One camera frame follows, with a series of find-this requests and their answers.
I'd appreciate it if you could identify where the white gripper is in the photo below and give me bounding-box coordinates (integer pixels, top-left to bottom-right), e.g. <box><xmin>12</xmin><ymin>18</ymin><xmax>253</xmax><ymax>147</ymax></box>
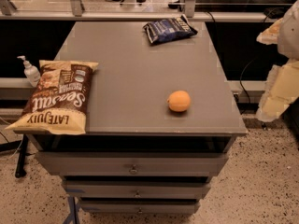
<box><xmin>256</xmin><ymin>0</ymin><xmax>299</xmax><ymax>122</ymax></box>

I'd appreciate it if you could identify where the orange fruit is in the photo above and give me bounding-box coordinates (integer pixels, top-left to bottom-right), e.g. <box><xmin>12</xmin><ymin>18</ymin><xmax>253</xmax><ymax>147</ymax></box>
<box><xmin>167</xmin><ymin>91</ymin><xmax>191</xmax><ymax>112</ymax></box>

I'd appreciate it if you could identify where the blue chip bag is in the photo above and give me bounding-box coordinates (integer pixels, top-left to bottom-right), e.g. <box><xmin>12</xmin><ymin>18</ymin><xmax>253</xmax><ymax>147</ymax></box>
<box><xmin>143</xmin><ymin>15</ymin><xmax>197</xmax><ymax>45</ymax></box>

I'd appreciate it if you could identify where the brown yellow chip bag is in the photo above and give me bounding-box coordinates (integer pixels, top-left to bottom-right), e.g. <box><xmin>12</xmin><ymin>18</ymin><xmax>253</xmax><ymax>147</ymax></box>
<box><xmin>7</xmin><ymin>60</ymin><xmax>98</xmax><ymax>135</ymax></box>

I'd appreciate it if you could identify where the grey drawer cabinet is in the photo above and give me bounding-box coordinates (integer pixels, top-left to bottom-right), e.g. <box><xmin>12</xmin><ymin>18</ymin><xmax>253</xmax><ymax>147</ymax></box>
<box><xmin>29</xmin><ymin>21</ymin><xmax>247</xmax><ymax>214</ymax></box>

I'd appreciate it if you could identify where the clear pump sanitizer bottle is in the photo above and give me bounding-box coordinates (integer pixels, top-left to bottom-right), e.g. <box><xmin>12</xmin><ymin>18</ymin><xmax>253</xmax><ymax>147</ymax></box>
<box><xmin>18</xmin><ymin>55</ymin><xmax>40</xmax><ymax>87</ymax></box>

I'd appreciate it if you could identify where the black stand leg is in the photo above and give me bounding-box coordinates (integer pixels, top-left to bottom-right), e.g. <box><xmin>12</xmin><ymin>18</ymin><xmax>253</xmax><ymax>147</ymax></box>
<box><xmin>15</xmin><ymin>135</ymin><xmax>28</xmax><ymax>178</ymax></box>

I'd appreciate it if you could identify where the black cable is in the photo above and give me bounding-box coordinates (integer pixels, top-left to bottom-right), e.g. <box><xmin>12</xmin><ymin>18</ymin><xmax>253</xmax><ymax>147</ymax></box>
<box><xmin>238</xmin><ymin>57</ymin><xmax>257</xmax><ymax>105</ymax></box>

